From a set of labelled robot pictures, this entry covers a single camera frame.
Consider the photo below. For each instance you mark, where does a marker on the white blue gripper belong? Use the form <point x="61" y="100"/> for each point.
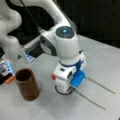
<point x="63" y="71"/>

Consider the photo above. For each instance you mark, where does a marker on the red tulip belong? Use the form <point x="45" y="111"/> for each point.
<point x="90" y="99"/>
<point x="92" y="80"/>

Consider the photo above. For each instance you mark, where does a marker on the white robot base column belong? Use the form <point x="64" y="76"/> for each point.
<point x="9" y="21"/>

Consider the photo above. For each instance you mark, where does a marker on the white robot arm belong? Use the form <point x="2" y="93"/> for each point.
<point x="64" y="41"/>

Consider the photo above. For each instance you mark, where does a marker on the brown wooden cylinder vase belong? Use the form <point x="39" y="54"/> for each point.
<point x="27" y="84"/>

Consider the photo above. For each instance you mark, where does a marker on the orange block left edge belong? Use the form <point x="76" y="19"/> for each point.
<point x="9" y="79"/>

